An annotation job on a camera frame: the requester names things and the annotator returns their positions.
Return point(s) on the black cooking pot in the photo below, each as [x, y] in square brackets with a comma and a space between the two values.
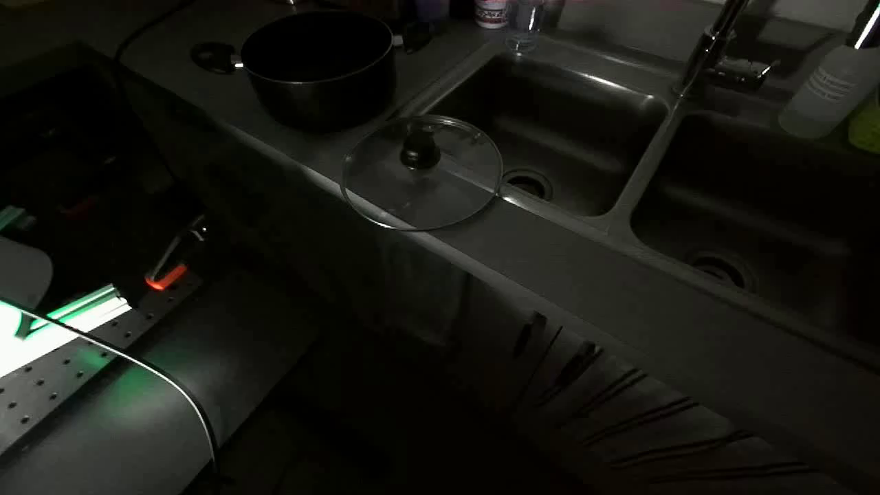
[321, 86]

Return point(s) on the hanging grey towel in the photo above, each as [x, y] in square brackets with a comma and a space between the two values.
[421, 289]

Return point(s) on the double basin steel sink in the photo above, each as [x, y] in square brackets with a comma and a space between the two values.
[567, 139]

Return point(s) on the clear plastic soap bottle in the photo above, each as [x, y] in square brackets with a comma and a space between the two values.
[827, 92]

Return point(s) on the dark round countertop disc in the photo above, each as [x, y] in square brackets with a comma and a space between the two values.
[211, 56]

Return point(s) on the green sponge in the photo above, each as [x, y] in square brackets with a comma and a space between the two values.
[867, 124]

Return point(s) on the perforated metal breadboard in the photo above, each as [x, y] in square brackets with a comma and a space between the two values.
[55, 374]

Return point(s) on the chrome sink faucet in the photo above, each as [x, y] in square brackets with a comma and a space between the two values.
[711, 49]

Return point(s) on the clear drinking glass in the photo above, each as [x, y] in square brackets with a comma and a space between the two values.
[526, 16]

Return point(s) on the glass pot lid black knob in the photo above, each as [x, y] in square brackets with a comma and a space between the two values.
[454, 187]

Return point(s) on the white cup with pink label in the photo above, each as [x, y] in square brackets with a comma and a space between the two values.
[490, 12]

